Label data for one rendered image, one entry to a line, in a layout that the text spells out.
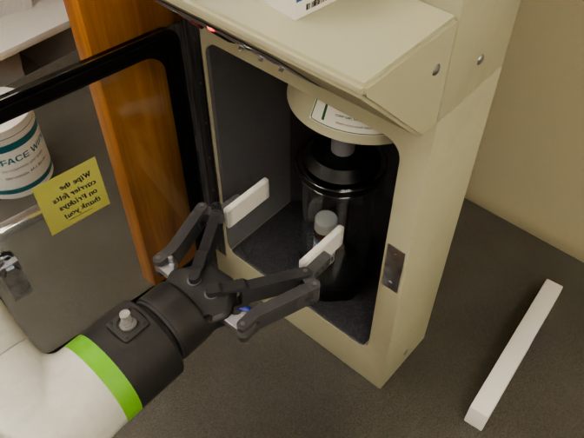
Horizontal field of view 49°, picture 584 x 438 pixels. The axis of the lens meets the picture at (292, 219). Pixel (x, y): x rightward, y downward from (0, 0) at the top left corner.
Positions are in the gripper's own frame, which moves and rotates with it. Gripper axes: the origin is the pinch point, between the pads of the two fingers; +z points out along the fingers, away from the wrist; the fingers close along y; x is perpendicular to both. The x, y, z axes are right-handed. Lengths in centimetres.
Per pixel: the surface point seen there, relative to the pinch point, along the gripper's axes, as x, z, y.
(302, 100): -12.8, 4.8, 2.7
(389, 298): 6.1, 2.3, -13.0
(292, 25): -30.2, -6.9, -5.8
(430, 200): -9.4, 4.4, -14.1
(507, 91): 4.9, 45.4, -4.6
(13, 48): 30, 18, 102
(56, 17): 29, 32, 105
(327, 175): -4.0, 4.8, -1.0
